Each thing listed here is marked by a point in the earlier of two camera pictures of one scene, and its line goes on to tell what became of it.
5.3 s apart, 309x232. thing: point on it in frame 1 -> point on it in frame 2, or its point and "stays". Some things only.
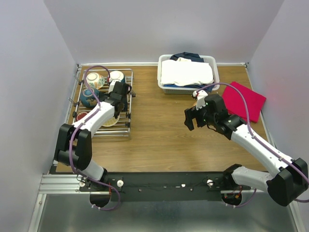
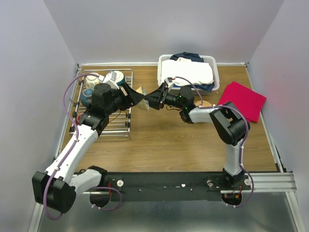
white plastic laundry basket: x=174 y=90 stays
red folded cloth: x=235 y=104 stays
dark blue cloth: x=194 y=57 stays
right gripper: x=191 y=113 -> x=157 y=98
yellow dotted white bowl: x=112 y=122 -> x=144 y=104
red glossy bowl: x=80 y=115 stays
